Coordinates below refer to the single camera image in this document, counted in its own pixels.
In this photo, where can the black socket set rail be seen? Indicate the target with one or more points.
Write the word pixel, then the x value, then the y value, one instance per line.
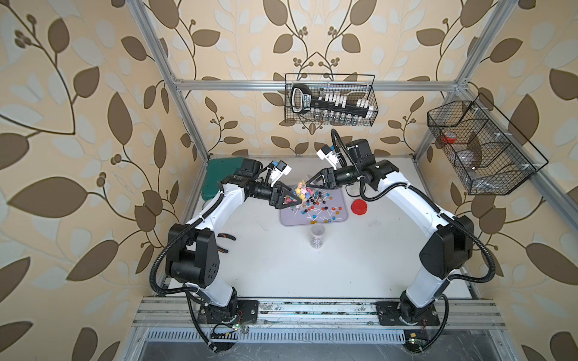
pixel 303 100

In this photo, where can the black wire basket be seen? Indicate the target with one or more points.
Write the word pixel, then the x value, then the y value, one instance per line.
pixel 492 156
pixel 354 86

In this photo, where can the red item in basket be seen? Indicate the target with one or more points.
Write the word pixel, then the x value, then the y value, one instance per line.
pixel 448 137

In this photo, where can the lilac plastic tray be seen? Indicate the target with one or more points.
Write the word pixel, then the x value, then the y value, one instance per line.
pixel 316 212

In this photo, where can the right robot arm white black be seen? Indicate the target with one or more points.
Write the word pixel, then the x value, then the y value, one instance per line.
pixel 450 239

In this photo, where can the clear candy jar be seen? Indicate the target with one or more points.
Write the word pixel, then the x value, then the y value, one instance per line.
pixel 360 197

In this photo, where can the green plastic tool case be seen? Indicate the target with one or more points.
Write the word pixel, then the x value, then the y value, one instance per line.
pixel 217 170

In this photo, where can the orange black pliers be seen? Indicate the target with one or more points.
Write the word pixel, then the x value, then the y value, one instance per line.
pixel 225 237

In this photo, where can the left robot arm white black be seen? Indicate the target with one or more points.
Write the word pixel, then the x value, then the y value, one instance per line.
pixel 190 262

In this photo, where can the pile of lollipops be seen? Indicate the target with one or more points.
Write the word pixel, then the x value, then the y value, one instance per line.
pixel 318 207

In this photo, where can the black wire basket centre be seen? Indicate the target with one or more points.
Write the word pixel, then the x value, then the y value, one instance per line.
pixel 354 86

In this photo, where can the clear jar dark beads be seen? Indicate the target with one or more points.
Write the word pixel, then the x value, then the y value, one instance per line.
pixel 317 235

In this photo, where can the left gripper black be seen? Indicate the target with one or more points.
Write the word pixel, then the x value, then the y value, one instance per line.
pixel 276 202

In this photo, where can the red jar lid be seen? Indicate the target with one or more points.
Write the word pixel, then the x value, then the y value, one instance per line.
pixel 359 207

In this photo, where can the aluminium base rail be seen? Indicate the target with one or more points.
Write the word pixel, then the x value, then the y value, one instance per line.
pixel 330 313

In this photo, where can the clear jar colourful candies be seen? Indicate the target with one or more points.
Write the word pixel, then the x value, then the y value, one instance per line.
pixel 303 192

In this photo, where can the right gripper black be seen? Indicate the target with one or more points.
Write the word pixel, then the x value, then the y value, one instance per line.
pixel 320 174

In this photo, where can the black wire basket right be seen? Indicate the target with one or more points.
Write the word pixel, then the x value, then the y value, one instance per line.
pixel 492 156

